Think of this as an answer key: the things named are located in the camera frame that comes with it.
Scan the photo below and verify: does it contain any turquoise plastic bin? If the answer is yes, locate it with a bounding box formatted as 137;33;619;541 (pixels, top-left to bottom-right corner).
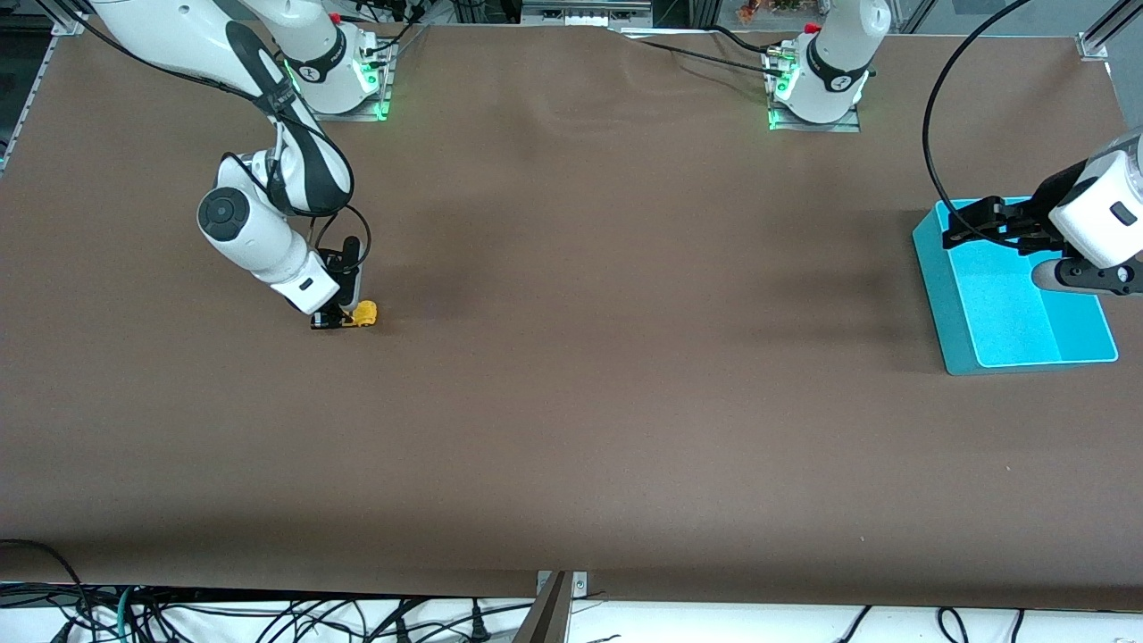
912;196;1121;377

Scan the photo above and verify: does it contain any dark metal strut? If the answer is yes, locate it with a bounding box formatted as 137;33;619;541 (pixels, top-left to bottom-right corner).
512;572;573;643

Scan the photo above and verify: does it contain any grey background device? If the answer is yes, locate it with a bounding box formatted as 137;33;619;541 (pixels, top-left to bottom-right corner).
521;0;655;28

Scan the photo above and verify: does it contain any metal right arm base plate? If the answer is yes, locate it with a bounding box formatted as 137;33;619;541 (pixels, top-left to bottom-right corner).
295;40;394;122

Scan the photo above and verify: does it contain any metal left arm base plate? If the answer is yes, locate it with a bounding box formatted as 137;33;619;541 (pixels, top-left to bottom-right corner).
766;45;864;134

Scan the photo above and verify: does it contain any black cable on table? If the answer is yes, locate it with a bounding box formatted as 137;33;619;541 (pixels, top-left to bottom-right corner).
612;29;791;81

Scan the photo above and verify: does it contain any black looped floor cable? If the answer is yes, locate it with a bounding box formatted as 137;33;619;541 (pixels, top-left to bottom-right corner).
0;539;90;643

